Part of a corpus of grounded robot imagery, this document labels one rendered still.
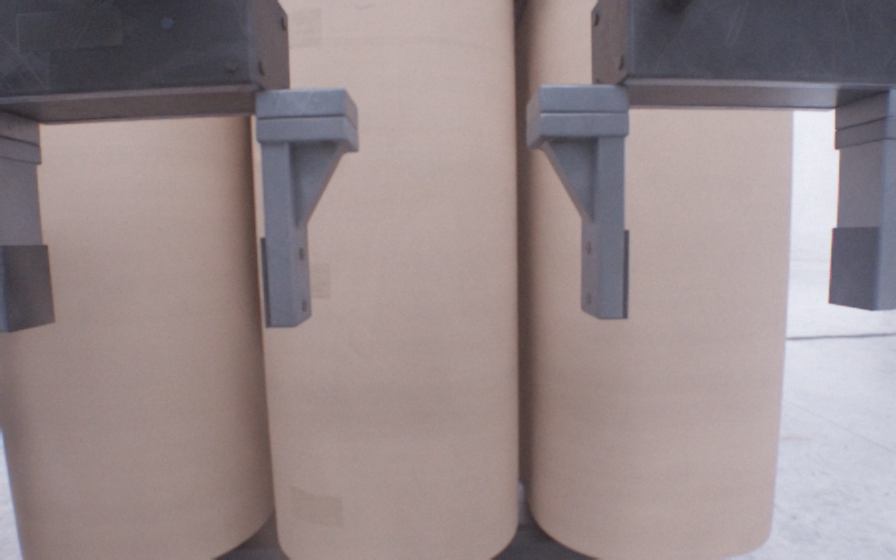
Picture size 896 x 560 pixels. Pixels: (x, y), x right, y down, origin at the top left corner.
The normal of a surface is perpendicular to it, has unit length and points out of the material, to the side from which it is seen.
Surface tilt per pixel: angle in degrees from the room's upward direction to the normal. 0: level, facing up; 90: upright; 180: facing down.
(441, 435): 90
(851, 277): 90
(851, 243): 90
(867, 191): 90
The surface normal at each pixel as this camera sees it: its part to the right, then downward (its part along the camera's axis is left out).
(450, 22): 0.36, 0.07
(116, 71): 0.02, 0.09
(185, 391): 0.61, 0.06
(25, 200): 1.00, -0.03
